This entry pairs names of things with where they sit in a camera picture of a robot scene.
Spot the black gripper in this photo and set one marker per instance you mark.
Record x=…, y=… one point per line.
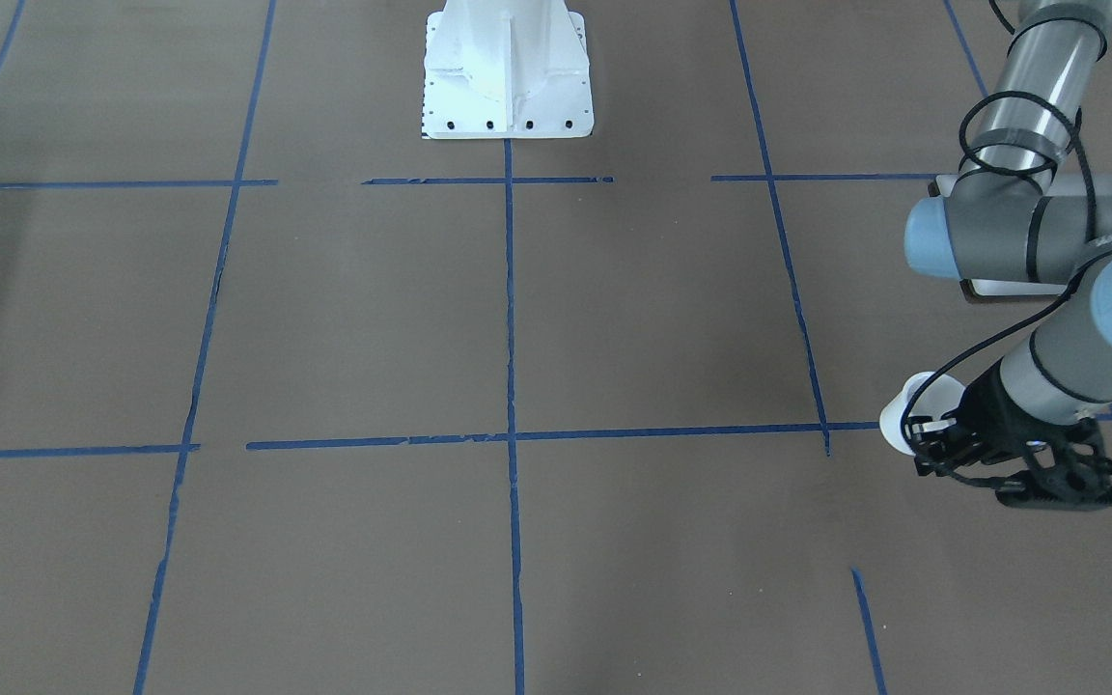
x=992, y=417

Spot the white plastic cup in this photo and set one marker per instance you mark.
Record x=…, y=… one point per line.
x=917, y=399

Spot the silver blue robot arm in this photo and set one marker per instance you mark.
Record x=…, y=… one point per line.
x=1026, y=208

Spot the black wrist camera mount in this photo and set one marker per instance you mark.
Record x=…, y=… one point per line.
x=1066, y=469

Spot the white pedestal column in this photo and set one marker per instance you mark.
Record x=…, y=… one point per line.
x=506, y=69

